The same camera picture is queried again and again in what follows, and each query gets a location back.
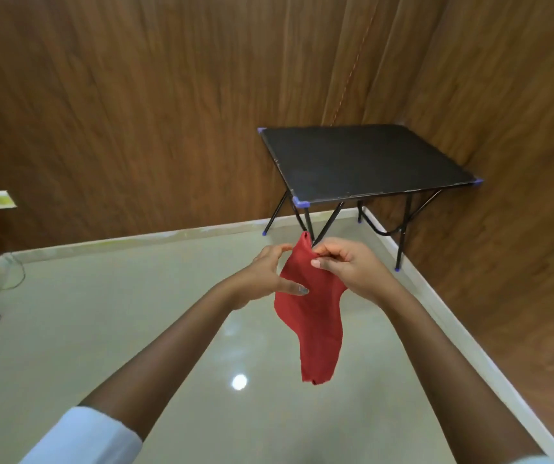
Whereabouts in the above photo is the black table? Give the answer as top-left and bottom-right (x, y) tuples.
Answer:
(257, 124), (484, 273)

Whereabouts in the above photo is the thin black cable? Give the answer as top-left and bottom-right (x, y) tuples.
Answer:
(0, 252), (27, 291)

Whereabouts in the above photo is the person's left white sleeve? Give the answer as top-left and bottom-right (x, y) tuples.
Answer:
(19, 406), (143, 464)

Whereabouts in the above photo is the person's left hand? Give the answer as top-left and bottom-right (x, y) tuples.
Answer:
(220, 244), (311, 313)

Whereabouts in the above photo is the person's left forearm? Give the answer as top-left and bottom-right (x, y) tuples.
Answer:
(77, 280), (239, 443)

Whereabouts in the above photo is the red cord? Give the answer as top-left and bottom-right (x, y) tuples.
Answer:
(329, 0), (380, 127)

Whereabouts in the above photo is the black table brace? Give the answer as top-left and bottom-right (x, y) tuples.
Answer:
(361, 188), (443, 237)
(314, 201), (345, 247)

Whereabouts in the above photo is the cream tiled floor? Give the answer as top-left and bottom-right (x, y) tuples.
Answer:
(0, 207), (554, 464)

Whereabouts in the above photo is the red cleaning cloth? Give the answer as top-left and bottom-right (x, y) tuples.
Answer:
(273, 230), (348, 386)

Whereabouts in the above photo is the person's right forearm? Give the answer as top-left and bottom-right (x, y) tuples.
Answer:
(378, 284), (547, 464)

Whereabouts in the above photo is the person's right hand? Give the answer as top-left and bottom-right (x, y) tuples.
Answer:
(311, 236), (406, 307)

